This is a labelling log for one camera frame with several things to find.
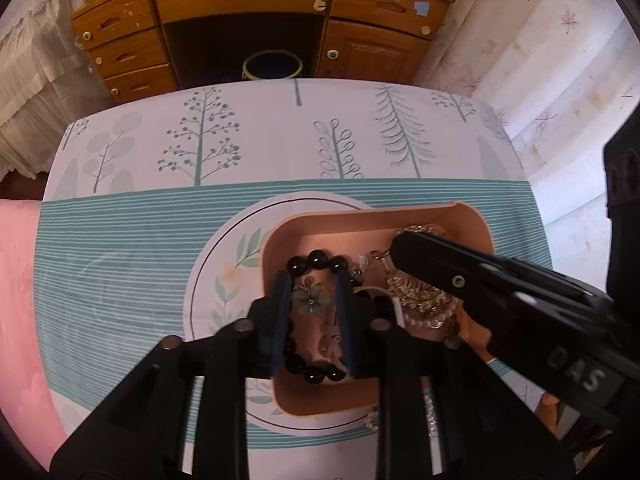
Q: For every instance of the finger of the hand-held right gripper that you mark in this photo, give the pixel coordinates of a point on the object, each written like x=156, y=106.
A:
x=450, y=265

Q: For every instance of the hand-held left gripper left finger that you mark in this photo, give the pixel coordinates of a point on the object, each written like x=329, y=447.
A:
x=280, y=310

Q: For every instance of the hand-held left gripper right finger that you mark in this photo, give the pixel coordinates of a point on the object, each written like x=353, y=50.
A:
x=346, y=320

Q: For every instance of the grey flower hair clip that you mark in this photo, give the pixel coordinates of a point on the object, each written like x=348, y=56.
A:
x=311, y=300
x=357, y=275

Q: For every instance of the pink smart band watch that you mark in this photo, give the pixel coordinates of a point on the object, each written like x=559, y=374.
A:
x=397, y=310

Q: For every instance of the pink plastic box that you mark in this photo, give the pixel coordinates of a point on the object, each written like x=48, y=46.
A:
x=325, y=230

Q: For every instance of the tree print tablecloth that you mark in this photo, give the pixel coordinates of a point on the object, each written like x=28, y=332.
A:
x=125, y=260

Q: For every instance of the white leaf print curtain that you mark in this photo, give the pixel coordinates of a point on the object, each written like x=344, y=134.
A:
x=525, y=60

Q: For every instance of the round bin with pale rim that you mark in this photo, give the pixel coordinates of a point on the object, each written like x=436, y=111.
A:
x=272, y=67

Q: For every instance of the blue sticker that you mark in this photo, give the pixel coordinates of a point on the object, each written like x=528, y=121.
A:
x=422, y=9

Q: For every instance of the pink blanket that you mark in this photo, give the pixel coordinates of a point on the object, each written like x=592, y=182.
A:
x=20, y=310

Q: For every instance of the white lace furniture cover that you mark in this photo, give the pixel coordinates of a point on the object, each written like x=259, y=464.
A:
x=30, y=60

